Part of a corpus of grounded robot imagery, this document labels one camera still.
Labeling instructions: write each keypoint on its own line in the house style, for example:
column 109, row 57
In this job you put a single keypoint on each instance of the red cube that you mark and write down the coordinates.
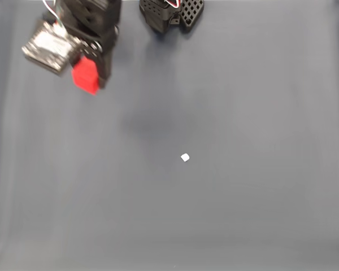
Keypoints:
column 84, row 74

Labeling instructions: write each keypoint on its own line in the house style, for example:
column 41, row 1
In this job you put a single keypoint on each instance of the small white scrap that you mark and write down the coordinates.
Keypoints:
column 185, row 157

